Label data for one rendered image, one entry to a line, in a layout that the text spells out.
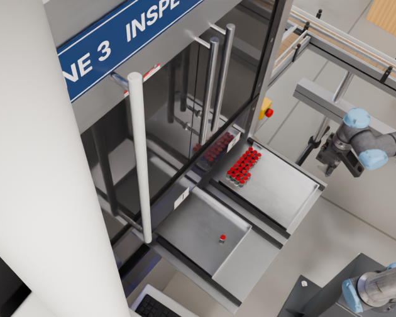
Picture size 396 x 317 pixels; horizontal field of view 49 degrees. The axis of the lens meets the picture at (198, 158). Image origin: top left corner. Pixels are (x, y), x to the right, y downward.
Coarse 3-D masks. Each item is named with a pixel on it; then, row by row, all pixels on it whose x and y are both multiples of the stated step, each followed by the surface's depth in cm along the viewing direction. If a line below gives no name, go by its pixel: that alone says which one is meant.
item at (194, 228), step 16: (192, 192) 181; (176, 208) 177; (192, 208) 178; (208, 208) 178; (224, 208) 176; (176, 224) 173; (192, 224) 174; (208, 224) 174; (224, 224) 175; (240, 224) 175; (176, 240) 170; (192, 240) 170; (208, 240) 171; (240, 240) 168; (192, 256) 167; (208, 256) 167; (224, 256) 168; (208, 272) 160
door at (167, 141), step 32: (192, 64) 107; (128, 96) 91; (160, 96) 103; (192, 96) 119; (96, 128) 88; (128, 128) 99; (160, 128) 114; (96, 160) 96; (128, 160) 109; (160, 160) 127; (96, 192) 105; (128, 192) 121; (128, 224) 136
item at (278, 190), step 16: (256, 144) 193; (272, 160) 193; (256, 176) 188; (272, 176) 188; (288, 176) 189; (304, 176) 186; (240, 192) 183; (256, 192) 183; (272, 192) 184; (288, 192) 184; (304, 192) 185; (256, 208) 177; (272, 208) 180; (288, 208) 180; (288, 224) 177
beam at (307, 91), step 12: (300, 84) 263; (312, 84) 264; (300, 96) 269; (312, 96) 263; (324, 96) 260; (324, 108) 263; (336, 108) 257; (348, 108) 256; (336, 120) 263; (372, 120) 252; (372, 132) 252; (384, 132) 248
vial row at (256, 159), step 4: (256, 156) 188; (260, 156) 188; (252, 160) 187; (256, 160) 187; (248, 164) 185; (252, 164) 185; (248, 168) 184; (252, 168) 189; (244, 172) 183; (240, 176) 182; (236, 180) 181; (240, 180) 184; (236, 184) 183
